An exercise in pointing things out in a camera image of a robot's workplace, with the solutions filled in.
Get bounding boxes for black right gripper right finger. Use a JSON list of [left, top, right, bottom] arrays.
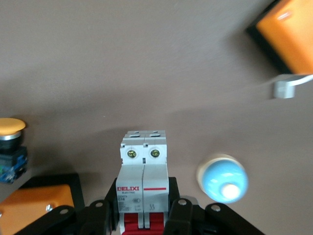
[[163, 176, 265, 235]]

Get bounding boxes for blue white dome button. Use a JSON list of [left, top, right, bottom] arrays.
[[196, 153, 249, 205]]

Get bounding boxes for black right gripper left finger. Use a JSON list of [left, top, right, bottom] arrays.
[[14, 177, 121, 235]]

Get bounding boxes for orange box with black base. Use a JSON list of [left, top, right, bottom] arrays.
[[0, 173, 86, 235]]

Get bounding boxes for yellow mushroom push button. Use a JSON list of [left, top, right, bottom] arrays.
[[0, 117, 28, 185]]

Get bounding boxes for white curved plastic clamp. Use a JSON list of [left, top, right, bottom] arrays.
[[271, 74, 313, 100]]

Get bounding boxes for orange button box with hole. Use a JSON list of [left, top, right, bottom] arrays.
[[245, 0, 313, 75]]

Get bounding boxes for white circuit breaker red switch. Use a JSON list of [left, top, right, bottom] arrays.
[[116, 130, 170, 233]]

